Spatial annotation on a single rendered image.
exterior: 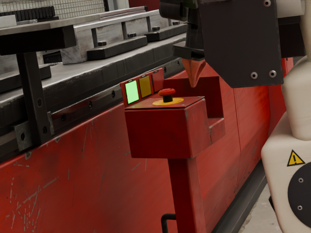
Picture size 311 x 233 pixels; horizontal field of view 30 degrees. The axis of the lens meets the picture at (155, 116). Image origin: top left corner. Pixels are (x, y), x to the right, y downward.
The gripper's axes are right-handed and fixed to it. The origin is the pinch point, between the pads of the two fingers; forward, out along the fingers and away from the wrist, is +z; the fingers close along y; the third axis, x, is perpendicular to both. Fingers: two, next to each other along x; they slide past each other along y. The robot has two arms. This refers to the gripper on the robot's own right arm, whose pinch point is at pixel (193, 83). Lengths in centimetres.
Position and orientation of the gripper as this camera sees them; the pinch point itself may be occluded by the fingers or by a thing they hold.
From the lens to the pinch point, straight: 139.9
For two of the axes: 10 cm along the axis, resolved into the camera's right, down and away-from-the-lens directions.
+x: -4.8, 2.6, -8.4
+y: -8.7, -2.2, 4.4
